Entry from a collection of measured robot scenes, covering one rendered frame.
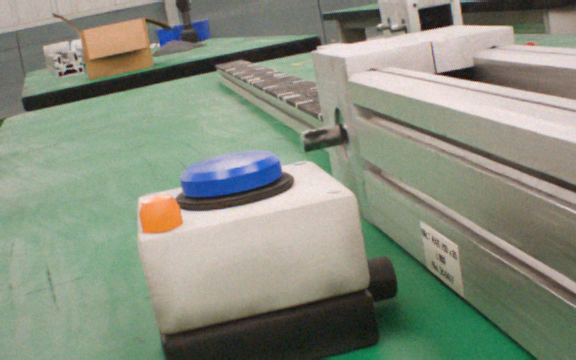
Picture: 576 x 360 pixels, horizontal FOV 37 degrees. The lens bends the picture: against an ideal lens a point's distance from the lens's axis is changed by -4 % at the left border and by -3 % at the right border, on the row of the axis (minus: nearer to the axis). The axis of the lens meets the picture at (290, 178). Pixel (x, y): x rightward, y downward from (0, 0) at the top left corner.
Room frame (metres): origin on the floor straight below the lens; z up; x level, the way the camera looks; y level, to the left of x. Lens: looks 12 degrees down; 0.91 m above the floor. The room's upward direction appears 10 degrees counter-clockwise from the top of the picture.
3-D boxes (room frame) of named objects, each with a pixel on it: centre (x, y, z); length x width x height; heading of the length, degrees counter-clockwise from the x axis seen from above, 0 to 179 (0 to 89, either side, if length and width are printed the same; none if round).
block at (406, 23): (1.50, -0.27, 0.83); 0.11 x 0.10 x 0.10; 95
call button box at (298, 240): (0.34, 0.01, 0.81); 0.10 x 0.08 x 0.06; 98
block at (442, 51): (0.52, -0.07, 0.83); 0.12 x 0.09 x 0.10; 98
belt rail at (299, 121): (1.15, 0.01, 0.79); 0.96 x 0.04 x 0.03; 8
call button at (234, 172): (0.34, 0.02, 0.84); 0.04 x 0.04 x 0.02
